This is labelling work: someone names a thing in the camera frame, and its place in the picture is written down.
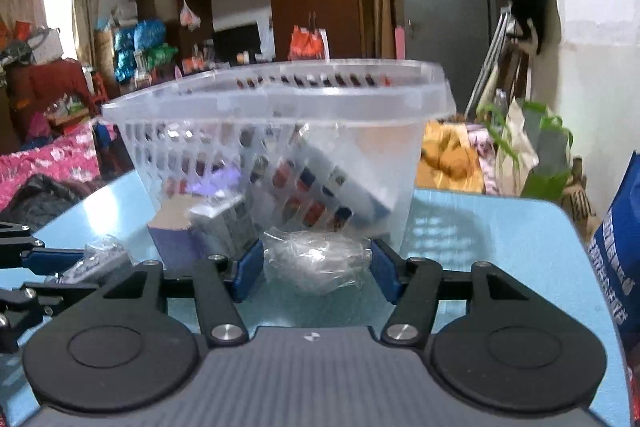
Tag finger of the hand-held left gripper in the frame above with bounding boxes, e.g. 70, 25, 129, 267
0, 282, 102, 354
0, 221, 86, 274

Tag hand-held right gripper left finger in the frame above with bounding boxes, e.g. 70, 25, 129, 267
102, 239, 266, 349

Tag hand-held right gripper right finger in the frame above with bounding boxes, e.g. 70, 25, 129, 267
370, 237, 524, 346

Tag small clear packet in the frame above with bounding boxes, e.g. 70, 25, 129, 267
57, 234, 134, 286

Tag clear plastic bag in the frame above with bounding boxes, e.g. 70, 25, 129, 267
262, 229, 374, 294

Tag clear plastic laundry basket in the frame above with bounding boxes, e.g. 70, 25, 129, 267
101, 59, 457, 259

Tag dark cloth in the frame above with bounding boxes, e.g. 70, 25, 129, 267
0, 174, 97, 234

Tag purple box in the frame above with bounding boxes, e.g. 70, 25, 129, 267
147, 194, 261, 274

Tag pink floral bedsheet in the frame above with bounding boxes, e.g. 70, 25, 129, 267
0, 121, 119, 214

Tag white box with coloured squares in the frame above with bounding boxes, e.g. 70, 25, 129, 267
271, 136, 394, 229

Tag yellow patterned blanket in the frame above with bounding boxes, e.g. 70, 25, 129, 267
417, 119, 487, 196

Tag red cloth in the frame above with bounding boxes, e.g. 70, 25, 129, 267
4, 59, 97, 148

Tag white and green bag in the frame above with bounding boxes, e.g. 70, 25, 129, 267
476, 99, 574, 201

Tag metal crutches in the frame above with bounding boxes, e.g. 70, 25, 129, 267
464, 6, 517, 118

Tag black television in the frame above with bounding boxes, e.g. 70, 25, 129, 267
212, 22, 262, 63

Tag shiny blue packages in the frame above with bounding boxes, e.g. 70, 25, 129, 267
113, 19, 179, 84

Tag blue shopping bag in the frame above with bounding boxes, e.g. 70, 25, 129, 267
584, 151, 640, 359

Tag orange and white plastic bag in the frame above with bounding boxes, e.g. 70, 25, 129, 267
288, 24, 331, 61

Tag beige curtain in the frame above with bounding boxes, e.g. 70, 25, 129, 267
0, 0, 102, 68

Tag small white plastic bag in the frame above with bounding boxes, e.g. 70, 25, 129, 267
178, 0, 202, 30

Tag wooden boards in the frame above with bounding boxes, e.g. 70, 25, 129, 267
352, 0, 397, 61

